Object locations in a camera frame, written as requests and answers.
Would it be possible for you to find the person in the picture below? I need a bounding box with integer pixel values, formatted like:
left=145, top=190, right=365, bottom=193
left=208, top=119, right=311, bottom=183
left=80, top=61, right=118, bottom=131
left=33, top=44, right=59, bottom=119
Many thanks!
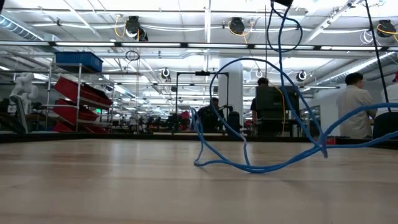
left=336, top=72, right=379, bottom=139
left=250, top=77, right=270, bottom=123
left=195, top=97, right=225, bottom=133

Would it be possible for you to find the blue plastic bin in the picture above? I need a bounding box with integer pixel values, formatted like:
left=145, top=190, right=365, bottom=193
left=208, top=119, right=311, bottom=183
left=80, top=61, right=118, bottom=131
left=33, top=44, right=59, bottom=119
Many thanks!
left=55, top=51, right=104, bottom=73

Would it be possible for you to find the shelf rack with red bins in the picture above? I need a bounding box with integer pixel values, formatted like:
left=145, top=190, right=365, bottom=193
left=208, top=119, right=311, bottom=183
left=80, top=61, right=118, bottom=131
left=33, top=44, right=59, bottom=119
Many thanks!
left=46, top=62, right=115, bottom=134

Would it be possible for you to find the black gantry frame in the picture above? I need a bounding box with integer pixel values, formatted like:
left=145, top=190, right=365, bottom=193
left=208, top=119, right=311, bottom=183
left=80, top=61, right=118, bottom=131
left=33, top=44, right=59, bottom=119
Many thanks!
left=175, top=70, right=230, bottom=133

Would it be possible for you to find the silver ventilation duct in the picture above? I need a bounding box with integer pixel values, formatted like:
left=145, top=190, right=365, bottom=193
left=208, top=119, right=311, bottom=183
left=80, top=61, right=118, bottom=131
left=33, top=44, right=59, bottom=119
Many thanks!
left=0, top=14, right=44, bottom=41

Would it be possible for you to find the white pillar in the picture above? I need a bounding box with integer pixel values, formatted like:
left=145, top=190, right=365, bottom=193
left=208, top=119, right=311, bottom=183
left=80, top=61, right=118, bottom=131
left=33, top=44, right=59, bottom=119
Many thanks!
left=218, top=57, right=244, bottom=131

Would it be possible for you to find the black equipment cabinet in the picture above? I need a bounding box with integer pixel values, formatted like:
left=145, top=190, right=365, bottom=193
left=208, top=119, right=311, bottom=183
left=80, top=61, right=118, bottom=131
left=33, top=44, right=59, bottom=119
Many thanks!
left=255, top=85, right=300, bottom=138

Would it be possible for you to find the long ceiling light strip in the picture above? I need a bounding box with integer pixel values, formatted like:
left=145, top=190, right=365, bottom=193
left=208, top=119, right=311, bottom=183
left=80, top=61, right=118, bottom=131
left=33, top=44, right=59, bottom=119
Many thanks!
left=0, top=40, right=398, bottom=52

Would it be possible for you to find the black cylinder stand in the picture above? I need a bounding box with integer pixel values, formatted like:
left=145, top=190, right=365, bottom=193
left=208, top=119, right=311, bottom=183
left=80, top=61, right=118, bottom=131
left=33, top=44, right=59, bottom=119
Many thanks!
left=226, top=111, right=243, bottom=138

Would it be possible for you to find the black diagonal cable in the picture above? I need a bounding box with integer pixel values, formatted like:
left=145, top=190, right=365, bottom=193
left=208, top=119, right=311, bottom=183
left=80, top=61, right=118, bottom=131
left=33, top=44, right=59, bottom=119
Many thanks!
left=364, top=0, right=393, bottom=113

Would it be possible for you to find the dark office chair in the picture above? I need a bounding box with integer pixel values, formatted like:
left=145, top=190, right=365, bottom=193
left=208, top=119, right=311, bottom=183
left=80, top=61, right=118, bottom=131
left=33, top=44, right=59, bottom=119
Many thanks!
left=372, top=111, right=398, bottom=140

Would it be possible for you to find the yellow hanging cable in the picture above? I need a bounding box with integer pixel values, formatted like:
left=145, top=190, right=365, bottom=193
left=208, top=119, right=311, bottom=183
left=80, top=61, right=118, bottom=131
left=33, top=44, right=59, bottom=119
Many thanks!
left=275, top=85, right=286, bottom=133

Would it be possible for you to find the black ceiling cable reel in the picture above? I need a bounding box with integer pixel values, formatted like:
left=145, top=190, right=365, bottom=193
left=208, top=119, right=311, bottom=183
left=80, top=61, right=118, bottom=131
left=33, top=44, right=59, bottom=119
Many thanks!
left=376, top=19, right=397, bottom=38
left=126, top=15, right=149, bottom=42
left=228, top=17, right=246, bottom=35

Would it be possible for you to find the blue cord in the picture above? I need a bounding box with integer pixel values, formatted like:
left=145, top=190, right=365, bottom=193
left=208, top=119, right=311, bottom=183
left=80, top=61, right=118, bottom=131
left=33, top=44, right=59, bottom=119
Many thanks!
left=190, top=0, right=398, bottom=174

